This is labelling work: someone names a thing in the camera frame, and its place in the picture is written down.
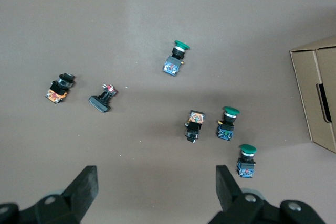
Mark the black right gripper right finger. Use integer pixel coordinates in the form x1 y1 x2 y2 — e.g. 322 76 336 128
208 165 326 224

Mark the black rectangular push button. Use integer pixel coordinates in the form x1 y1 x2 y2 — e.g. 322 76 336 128
88 83 118 113

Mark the green mushroom push button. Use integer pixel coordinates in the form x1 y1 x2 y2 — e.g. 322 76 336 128
216 106 240 142
162 40 191 77
236 144 258 179

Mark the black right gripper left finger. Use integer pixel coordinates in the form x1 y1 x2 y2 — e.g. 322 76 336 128
0 165 99 224

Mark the brown cardboard box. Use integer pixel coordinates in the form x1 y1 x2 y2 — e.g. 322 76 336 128
289 35 336 154

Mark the black selector switch orange block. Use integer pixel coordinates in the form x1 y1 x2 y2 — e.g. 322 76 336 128
44 72 76 104
184 110 206 145

